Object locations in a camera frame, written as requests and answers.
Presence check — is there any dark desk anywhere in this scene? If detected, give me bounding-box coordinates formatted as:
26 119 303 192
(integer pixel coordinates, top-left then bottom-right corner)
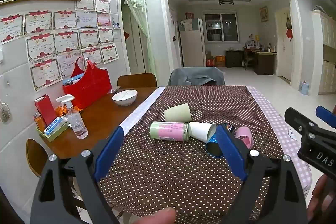
244 46 278 76

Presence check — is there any red door ornament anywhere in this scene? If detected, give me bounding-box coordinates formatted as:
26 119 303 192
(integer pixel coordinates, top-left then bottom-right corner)
285 17 293 41

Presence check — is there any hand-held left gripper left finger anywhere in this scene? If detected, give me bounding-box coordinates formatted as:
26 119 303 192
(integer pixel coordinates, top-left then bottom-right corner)
30 126 125 224

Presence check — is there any green door curtain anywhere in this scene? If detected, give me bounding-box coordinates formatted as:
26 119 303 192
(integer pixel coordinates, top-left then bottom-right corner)
117 0 157 75

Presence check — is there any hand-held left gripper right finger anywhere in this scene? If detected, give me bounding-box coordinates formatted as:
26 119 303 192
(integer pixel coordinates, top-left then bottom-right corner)
215 124 307 224

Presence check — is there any clear spray bottle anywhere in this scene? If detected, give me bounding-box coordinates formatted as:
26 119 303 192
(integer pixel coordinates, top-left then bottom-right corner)
56 94 89 139

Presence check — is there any person's left hand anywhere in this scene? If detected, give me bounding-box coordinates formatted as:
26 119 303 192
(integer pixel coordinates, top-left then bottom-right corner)
130 207 177 224

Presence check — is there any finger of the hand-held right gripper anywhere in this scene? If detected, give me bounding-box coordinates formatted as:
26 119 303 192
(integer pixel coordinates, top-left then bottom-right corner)
315 105 336 123
284 107 336 141

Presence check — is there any grey jacket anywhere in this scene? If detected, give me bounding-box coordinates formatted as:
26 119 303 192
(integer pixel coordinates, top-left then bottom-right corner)
167 66 226 87

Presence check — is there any beige cup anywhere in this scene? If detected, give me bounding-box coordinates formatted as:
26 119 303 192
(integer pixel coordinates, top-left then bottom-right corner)
163 103 193 123

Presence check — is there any wooden table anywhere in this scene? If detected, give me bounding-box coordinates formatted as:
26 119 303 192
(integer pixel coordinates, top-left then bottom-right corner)
39 87 158 161

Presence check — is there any blue can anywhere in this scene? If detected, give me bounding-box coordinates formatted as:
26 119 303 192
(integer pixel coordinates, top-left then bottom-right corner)
205 123 235 159

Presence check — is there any wooden chair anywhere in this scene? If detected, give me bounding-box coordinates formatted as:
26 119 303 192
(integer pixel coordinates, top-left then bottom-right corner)
117 73 158 89
25 138 51 178

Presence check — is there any cream cabinet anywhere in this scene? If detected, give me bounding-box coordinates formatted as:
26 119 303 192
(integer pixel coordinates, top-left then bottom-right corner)
311 9 336 96

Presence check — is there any blue and white box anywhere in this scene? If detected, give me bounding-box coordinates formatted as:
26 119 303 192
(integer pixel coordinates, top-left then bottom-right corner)
43 116 69 137

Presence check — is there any brown polka dot tablecloth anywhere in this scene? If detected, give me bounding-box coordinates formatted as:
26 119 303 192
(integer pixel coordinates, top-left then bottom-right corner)
98 86 306 224
119 86 313 205

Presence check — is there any red box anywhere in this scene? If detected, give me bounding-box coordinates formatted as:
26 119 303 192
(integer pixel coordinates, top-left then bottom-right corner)
34 94 58 126

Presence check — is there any person's right hand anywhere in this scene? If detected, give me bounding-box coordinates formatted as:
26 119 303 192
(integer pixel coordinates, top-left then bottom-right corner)
307 174 336 222

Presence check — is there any red bag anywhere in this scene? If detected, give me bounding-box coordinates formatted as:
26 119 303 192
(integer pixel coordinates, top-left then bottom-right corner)
62 57 113 110

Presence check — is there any white fridge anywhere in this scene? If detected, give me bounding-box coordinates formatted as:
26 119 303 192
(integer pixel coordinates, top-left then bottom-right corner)
178 18 207 67

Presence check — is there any white door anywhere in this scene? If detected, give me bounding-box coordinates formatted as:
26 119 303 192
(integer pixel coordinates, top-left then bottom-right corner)
274 8 293 82

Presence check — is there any white bowl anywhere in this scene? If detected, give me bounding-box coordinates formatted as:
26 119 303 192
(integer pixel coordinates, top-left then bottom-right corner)
112 90 138 106

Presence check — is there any pink cup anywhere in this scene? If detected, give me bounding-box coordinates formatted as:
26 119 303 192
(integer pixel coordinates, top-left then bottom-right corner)
234 127 254 149

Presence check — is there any group of wall certificates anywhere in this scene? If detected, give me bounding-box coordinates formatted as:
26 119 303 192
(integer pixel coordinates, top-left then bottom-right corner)
0 0 120 92

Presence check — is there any green and pink can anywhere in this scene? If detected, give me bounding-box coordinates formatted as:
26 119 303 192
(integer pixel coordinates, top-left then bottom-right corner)
149 121 190 141

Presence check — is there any orange packet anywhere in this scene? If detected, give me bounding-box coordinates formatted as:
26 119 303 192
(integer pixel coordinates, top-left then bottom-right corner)
33 113 48 133

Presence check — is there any window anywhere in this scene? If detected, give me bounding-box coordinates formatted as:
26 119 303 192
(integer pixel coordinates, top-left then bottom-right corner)
204 13 239 42

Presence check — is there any white paper cup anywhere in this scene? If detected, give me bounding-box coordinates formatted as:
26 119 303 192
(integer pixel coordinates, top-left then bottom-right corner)
187 122 217 145

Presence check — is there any green tray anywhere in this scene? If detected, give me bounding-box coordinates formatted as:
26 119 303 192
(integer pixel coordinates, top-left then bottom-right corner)
39 121 71 142

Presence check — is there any dark cabinet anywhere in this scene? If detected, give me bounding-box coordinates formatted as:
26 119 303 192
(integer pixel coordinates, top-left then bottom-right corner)
225 50 244 68

